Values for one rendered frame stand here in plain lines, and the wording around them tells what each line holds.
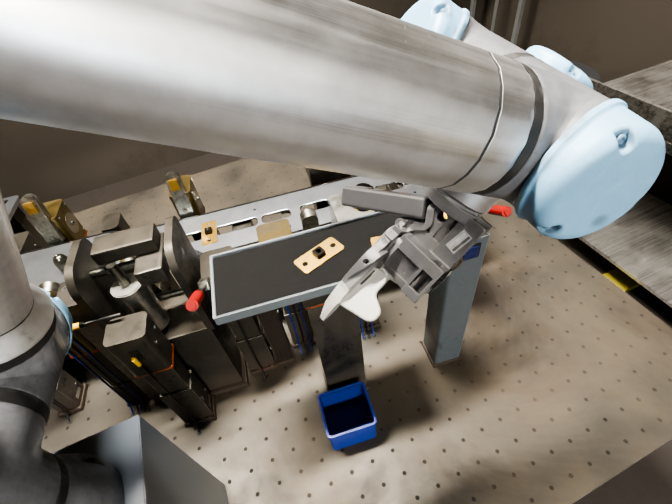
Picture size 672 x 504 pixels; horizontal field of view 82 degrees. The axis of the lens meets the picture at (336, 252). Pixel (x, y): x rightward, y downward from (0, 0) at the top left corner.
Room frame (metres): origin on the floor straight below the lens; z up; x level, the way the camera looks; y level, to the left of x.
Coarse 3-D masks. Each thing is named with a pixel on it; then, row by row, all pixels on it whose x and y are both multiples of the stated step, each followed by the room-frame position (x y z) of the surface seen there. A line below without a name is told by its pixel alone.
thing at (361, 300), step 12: (372, 276) 0.29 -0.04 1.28; (384, 276) 0.29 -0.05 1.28; (336, 288) 0.28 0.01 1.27; (348, 288) 0.28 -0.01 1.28; (360, 288) 0.28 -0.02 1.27; (372, 288) 0.28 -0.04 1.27; (336, 300) 0.27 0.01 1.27; (348, 300) 0.27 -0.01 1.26; (360, 300) 0.27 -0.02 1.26; (372, 300) 0.27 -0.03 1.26; (324, 312) 0.27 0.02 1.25; (360, 312) 0.26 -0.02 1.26; (372, 312) 0.25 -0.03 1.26
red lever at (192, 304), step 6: (198, 282) 0.49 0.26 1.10; (204, 282) 0.49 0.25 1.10; (210, 282) 0.50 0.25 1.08; (198, 288) 0.47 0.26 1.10; (204, 288) 0.46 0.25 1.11; (192, 294) 0.42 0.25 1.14; (198, 294) 0.42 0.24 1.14; (192, 300) 0.40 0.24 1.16; (198, 300) 0.40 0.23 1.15; (186, 306) 0.39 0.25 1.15; (192, 306) 0.39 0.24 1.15; (198, 306) 0.39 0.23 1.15
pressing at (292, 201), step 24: (288, 192) 0.86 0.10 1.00; (312, 192) 0.84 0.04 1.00; (336, 192) 0.82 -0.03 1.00; (408, 192) 0.78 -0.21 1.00; (192, 216) 0.82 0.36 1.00; (216, 216) 0.80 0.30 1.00; (240, 216) 0.79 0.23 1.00; (72, 240) 0.80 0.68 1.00; (240, 240) 0.69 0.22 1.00; (24, 264) 0.73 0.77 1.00; (48, 264) 0.71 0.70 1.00
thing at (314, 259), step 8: (328, 240) 0.48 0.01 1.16; (336, 240) 0.48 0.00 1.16; (320, 248) 0.45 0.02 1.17; (328, 248) 0.46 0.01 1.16; (336, 248) 0.46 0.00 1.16; (304, 256) 0.45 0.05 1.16; (312, 256) 0.45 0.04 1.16; (320, 256) 0.44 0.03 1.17; (328, 256) 0.44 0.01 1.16; (296, 264) 0.44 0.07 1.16; (312, 264) 0.43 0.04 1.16; (320, 264) 0.43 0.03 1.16; (304, 272) 0.42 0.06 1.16
